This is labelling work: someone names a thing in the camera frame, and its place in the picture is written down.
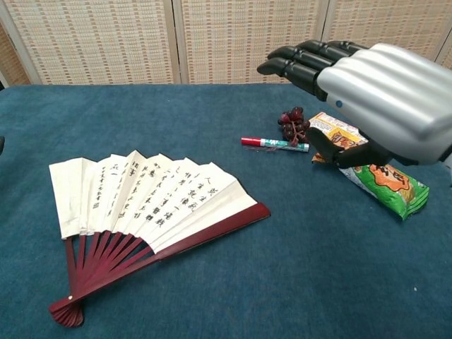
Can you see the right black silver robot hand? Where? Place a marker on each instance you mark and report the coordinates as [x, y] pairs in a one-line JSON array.
[[388, 95]]

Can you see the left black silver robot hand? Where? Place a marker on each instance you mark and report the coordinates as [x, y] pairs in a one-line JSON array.
[[1, 145]]

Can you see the paper folding fan red ribs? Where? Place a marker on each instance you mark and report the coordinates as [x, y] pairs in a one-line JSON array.
[[159, 197]]

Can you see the yellow snack box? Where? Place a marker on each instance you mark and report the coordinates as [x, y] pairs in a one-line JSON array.
[[328, 123]]

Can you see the bamboo folding screen panel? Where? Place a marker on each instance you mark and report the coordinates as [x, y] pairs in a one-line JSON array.
[[88, 42], [10, 60], [229, 42], [388, 21], [447, 56]]

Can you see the green orange snack bag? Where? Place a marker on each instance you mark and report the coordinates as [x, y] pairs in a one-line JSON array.
[[388, 187]]

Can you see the dark red grape bunch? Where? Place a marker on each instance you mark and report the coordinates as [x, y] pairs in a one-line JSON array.
[[293, 123]]

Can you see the red capped marker pen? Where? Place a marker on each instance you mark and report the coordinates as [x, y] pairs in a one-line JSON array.
[[275, 143]]

